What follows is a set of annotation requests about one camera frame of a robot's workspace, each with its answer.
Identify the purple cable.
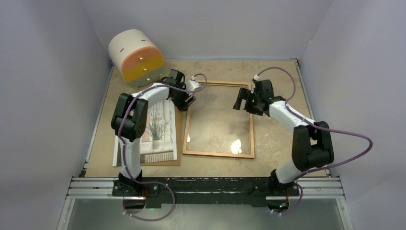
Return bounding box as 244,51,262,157
116,73,207,222
253,67,373,217

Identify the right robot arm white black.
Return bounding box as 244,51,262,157
233,80,334,195

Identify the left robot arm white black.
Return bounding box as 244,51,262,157
111,69,206,196

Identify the round three-drawer cabinet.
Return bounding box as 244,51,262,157
108,29,165,87

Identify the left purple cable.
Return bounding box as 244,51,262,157
116,73,207,222

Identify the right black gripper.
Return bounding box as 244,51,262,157
233,88,263,116

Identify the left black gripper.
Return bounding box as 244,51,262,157
171,83,195,112

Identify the clear glass pane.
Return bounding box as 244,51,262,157
187,85,251,155

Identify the wooden picture frame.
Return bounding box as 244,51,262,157
182,80,255,160

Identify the black aluminium mounting rail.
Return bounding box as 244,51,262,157
67,177,345,209

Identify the brown frame backing board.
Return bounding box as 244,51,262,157
128,95,184,167

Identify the plant photo print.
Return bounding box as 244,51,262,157
112,98,178,168

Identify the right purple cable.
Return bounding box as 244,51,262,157
253,67,373,217

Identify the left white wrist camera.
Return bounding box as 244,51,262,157
185,80,201,93

